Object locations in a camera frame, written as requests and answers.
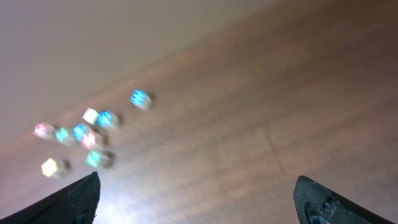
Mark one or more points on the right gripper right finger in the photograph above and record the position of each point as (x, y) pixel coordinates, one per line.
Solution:
(316, 204)

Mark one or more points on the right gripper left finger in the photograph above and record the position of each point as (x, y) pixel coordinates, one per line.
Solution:
(74, 204)

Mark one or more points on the yellow top block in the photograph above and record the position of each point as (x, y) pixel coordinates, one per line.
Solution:
(53, 169)

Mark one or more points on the green N letter block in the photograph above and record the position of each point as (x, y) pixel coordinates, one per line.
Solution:
(98, 159)

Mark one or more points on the red I letter block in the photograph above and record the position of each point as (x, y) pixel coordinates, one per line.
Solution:
(92, 141)

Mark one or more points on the green Z letter block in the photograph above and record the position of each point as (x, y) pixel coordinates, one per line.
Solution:
(64, 136)

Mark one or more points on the red Y letter block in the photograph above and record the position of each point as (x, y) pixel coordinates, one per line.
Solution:
(44, 130)

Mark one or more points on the blue D letter block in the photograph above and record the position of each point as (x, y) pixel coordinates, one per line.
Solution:
(107, 120)

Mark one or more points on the white and green block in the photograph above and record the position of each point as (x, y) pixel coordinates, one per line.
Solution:
(90, 116)

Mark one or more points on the blue picture block far right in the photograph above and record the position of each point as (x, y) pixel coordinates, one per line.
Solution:
(141, 99)

